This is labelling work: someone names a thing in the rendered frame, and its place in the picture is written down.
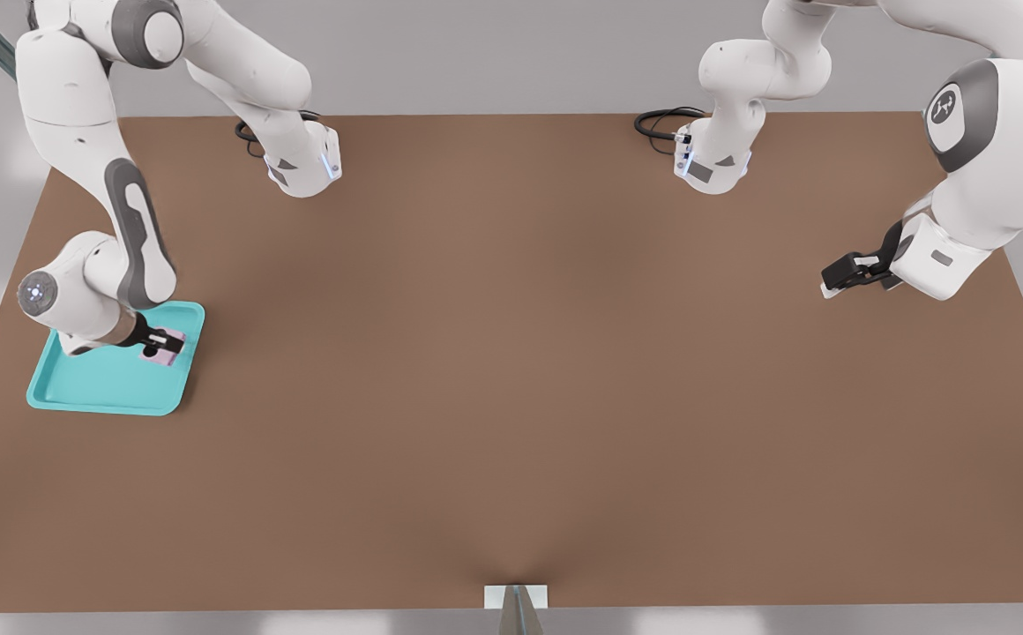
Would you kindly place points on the pale lilac phone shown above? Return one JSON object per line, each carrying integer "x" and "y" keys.
{"x": 162, "y": 354}

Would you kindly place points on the pale blue-green tray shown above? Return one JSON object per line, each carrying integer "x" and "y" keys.
{"x": 106, "y": 379}

